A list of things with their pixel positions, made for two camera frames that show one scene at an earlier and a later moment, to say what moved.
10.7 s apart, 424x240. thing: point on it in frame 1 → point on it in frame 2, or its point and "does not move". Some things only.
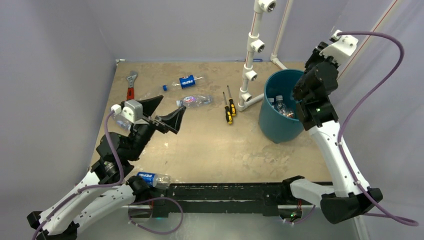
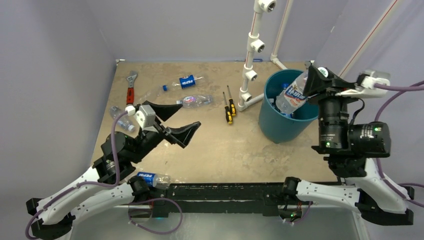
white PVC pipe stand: [254, 43] does not move
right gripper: [315, 56] → [316, 83]
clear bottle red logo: [194, 100] does not move
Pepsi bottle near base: [159, 180] does not move
